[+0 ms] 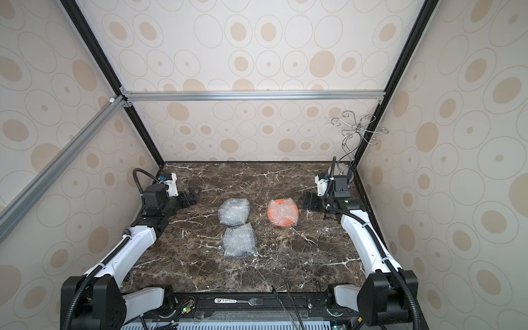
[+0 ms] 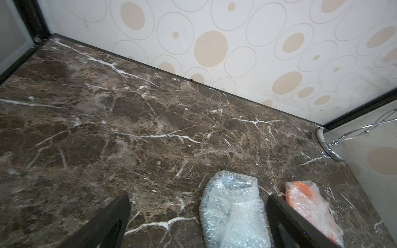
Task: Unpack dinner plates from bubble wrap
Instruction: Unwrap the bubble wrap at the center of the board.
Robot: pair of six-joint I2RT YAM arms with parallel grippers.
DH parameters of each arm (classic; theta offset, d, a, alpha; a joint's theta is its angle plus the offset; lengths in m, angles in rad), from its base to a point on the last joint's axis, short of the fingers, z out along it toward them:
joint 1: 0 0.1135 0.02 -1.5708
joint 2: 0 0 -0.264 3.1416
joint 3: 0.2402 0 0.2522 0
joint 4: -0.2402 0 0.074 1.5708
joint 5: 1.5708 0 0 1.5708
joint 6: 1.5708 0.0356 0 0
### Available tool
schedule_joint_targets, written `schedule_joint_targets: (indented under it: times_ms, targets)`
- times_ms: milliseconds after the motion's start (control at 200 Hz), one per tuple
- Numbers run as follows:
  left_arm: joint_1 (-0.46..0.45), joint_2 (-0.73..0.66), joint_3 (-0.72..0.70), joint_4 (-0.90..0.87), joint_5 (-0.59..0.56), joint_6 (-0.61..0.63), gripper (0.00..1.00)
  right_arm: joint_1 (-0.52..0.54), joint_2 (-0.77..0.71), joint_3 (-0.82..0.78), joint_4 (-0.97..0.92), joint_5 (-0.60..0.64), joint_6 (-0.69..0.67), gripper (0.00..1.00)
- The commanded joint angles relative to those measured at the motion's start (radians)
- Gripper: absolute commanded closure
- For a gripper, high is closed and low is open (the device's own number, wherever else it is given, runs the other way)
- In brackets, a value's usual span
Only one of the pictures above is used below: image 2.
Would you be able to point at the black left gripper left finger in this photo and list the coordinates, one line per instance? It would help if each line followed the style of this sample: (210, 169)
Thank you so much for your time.
(104, 230)

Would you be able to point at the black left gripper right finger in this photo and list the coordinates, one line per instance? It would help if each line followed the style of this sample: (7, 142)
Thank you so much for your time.
(289, 229)

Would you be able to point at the bubble wrap sheet around orange plate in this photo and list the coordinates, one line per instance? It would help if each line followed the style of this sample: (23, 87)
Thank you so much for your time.
(310, 204)

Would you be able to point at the chrome wire mug tree stand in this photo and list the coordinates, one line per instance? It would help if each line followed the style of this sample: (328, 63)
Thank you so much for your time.
(329, 144)

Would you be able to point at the black frame post back right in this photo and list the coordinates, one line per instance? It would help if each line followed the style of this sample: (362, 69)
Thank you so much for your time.
(362, 110)

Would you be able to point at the black frame post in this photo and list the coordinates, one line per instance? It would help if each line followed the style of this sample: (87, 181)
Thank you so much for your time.
(362, 110)
(33, 19)

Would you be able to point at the black frame post back left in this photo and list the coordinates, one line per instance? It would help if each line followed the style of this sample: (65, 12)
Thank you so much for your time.
(33, 19)

